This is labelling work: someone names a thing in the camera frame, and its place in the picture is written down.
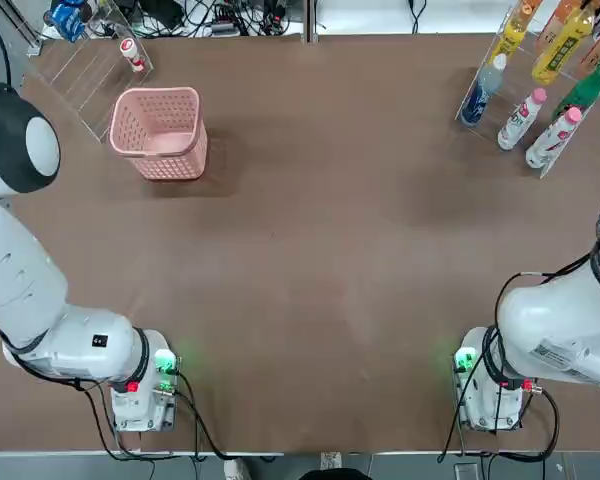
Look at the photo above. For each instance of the yellow drink bottle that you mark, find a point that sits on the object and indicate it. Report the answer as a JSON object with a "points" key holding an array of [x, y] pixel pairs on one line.
{"points": [[560, 52]]}

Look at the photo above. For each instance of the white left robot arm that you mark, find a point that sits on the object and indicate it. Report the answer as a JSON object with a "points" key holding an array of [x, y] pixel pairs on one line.
{"points": [[20, 280]]}

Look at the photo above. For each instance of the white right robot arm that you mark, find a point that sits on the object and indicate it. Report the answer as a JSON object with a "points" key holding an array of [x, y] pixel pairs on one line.
{"points": [[555, 325]]}

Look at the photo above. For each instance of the pink plastic basket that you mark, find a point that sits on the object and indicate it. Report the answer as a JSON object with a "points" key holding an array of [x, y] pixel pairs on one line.
{"points": [[175, 160]]}

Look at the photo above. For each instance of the clear acrylic drinks tray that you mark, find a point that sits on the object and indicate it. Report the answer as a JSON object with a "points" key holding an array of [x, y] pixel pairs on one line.
{"points": [[517, 75]]}

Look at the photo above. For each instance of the grey blue bottle white cap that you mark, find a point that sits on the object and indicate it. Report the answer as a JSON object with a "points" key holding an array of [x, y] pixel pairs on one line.
{"points": [[480, 95]]}

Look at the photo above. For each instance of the person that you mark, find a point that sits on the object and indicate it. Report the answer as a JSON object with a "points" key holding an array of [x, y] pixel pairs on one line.
{"points": [[235, 470]]}

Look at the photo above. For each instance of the white bottle pink cap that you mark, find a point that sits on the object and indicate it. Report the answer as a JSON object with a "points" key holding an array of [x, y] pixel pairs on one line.
{"points": [[517, 122], [550, 140]]}

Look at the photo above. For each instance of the small red white bottle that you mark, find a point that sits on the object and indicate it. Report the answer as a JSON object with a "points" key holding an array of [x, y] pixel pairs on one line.
{"points": [[130, 50]]}

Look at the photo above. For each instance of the clear acrylic stepped shelf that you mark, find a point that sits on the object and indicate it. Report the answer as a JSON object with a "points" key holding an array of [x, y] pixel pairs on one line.
{"points": [[75, 75]]}

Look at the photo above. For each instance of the grey floor box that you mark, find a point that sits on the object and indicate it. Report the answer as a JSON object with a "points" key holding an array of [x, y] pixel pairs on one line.
{"points": [[466, 472]]}

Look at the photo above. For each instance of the yellow tea bottle orange cap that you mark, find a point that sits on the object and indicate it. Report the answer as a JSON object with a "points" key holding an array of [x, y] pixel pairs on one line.
{"points": [[507, 42]]}

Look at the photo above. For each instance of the blue tissue pack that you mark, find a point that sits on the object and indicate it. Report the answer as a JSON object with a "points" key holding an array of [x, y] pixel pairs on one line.
{"points": [[70, 20]]}

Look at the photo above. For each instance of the green bottle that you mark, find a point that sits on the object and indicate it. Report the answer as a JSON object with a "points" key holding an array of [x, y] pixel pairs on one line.
{"points": [[585, 87]]}

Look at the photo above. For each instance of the aluminium frame post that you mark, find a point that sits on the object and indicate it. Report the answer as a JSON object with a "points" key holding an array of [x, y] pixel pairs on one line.
{"points": [[311, 20]]}

